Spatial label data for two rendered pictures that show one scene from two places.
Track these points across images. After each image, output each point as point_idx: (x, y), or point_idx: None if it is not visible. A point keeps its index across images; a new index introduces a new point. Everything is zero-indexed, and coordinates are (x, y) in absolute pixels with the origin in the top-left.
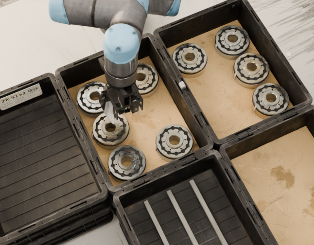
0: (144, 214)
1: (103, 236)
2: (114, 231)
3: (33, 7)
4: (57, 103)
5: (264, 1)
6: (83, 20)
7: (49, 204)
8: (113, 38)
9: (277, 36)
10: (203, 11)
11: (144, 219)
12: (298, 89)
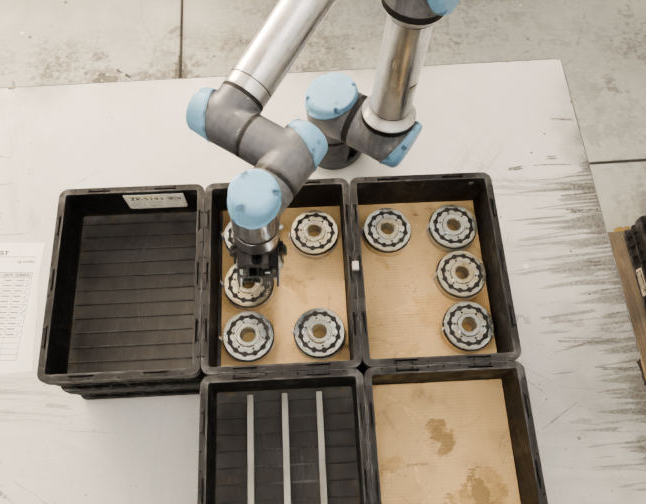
0: (242, 410)
1: (194, 407)
2: None
3: None
4: None
5: (524, 185)
6: (225, 144)
7: (135, 348)
8: (240, 188)
9: (520, 237)
10: (427, 177)
11: (239, 417)
12: (507, 330)
